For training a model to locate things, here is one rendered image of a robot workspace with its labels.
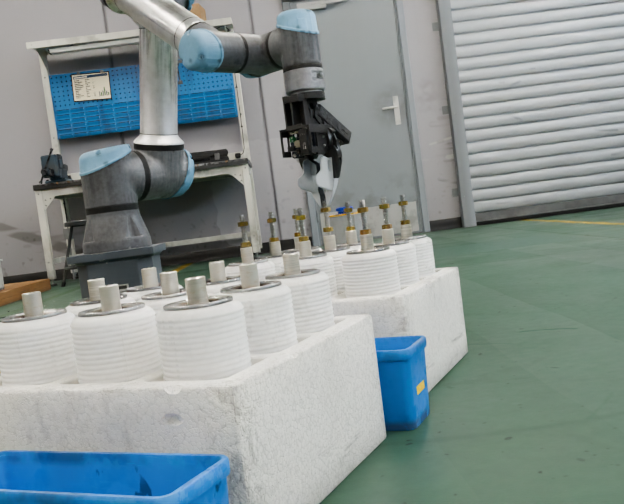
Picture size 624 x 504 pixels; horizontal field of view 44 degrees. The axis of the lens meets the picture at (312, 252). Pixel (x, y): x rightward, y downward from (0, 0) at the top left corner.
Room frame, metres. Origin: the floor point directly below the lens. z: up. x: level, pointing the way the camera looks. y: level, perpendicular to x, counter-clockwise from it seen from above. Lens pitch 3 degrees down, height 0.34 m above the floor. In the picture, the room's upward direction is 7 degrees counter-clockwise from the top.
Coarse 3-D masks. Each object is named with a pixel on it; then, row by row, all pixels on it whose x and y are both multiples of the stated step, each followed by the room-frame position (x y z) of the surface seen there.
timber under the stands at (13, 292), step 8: (40, 280) 5.34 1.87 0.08; (48, 280) 5.44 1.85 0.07; (8, 288) 4.86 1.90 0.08; (16, 288) 4.80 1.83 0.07; (24, 288) 4.94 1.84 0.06; (32, 288) 5.09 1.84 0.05; (40, 288) 5.25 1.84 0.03; (48, 288) 5.42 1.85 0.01; (0, 296) 4.52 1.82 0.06; (8, 296) 4.65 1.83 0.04; (16, 296) 4.78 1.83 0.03; (0, 304) 4.50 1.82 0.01
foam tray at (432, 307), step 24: (408, 288) 1.33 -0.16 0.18; (432, 288) 1.40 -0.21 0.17; (456, 288) 1.56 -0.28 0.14; (336, 312) 1.29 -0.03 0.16; (360, 312) 1.27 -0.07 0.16; (384, 312) 1.25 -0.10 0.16; (408, 312) 1.26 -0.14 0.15; (432, 312) 1.39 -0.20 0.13; (456, 312) 1.54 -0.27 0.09; (384, 336) 1.26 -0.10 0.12; (432, 336) 1.37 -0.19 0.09; (456, 336) 1.52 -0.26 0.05; (432, 360) 1.35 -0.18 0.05; (456, 360) 1.50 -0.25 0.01; (432, 384) 1.34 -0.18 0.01
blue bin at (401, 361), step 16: (400, 336) 1.22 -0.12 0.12; (416, 336) 1.20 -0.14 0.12; (384, 352) 1.12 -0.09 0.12; (400, 352) 1.11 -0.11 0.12; (416, 352) 1.14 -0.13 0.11; (384, 368) 1.12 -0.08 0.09; (400, 368) 1.11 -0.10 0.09; (416, 368) 1.14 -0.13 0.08; (384, 384) 1.12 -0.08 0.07; (400, 384) 1.11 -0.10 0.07; (416, 384) 1.14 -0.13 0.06; (384, 400) 1.13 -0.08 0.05; (400, 400) 1.12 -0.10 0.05; (416, 400) 1.13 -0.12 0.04; (384, 416) 1.13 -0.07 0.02; (400, 416) 1.12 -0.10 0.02; (416, 416) 1.12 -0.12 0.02
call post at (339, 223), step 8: (336, 216) 1.77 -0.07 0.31; (344, 216) 1.76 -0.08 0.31; (352, 216) 1.75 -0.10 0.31; (360, 216) 1.78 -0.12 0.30; (336, 224) 1.77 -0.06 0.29; (344, 224) 1.76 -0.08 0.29; (352, 224) 1.75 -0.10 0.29; (360, 224) 1.78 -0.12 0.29; (336, 232) 1.77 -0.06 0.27; (344, 232) 1.76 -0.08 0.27; (336, 240) 1.77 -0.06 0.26; (344, 240) 1.76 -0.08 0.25
